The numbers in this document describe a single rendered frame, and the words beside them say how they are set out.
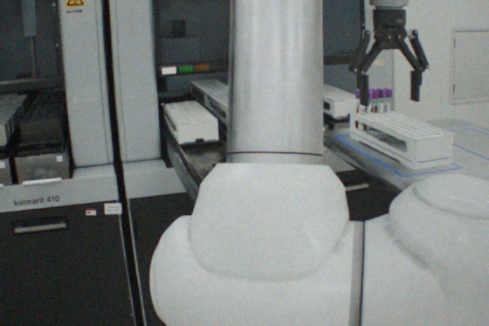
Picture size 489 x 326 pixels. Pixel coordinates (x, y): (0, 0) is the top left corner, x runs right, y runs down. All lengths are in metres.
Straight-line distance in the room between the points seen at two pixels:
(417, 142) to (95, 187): 0.81
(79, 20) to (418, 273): 1.16
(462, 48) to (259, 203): 2.82
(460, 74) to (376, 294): 2.81
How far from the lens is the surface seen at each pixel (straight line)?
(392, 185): 1.01
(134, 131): 1.50
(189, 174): 1.15
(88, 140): 1.50
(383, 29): 1.22
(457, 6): 3.23
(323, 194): 0.53
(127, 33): 1.47
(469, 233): 0.50
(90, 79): 1.47
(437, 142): 1.12
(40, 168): 1.43
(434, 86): 3.17
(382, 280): 0.51
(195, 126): 1.35
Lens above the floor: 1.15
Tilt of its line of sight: 14 degrees down
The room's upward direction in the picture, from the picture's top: 3 degrees counter-clockwise
